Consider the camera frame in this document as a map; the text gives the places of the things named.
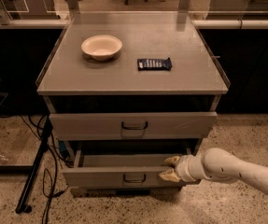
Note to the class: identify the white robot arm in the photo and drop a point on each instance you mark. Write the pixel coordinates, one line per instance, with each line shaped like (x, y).
(215, 165)

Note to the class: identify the white horizontal rail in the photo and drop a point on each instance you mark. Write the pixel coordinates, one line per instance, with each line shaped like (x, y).
(200, 24)

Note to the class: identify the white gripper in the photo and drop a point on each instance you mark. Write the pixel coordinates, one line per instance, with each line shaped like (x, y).
(182, 169)

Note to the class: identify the grey drawer cabinet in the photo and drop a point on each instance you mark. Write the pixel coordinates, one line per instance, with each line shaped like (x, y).
(75, 83)

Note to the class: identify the white bowl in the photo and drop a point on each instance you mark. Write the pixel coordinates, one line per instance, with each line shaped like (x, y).
(101, 47)

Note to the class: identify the black tripod stand leg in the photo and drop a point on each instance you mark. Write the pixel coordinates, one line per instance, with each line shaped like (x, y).
(22, 206)

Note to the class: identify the grey drawer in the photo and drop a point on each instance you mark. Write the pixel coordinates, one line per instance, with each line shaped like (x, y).
(82, 192)
(118, 126)
(124, 164)

